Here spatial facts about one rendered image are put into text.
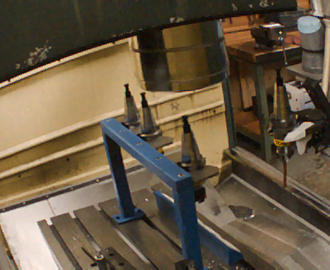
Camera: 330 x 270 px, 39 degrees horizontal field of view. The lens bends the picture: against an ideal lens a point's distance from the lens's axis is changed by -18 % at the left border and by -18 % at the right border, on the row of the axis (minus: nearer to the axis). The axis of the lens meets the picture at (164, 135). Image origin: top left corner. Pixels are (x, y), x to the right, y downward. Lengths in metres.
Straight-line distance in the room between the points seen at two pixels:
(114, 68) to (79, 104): 0.18
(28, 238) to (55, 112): 0.51
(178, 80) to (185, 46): 0.06
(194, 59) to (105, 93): 1.16
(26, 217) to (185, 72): 1.26
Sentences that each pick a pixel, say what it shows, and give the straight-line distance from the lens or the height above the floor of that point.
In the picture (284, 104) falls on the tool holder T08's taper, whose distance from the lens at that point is 1.01.
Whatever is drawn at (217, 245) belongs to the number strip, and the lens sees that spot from 1.37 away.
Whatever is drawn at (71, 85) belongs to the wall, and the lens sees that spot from 1.89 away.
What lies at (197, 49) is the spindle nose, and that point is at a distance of 0.80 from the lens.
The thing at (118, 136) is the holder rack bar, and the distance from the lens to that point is 1.40.
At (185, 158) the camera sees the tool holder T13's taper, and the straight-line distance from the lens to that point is 1.19.
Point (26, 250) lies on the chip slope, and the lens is 1.85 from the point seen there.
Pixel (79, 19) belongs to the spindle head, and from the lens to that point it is 0.67.
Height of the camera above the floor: 1.75
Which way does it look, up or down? 23 degrees down
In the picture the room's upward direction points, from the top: 9 degrees counter-clockwise
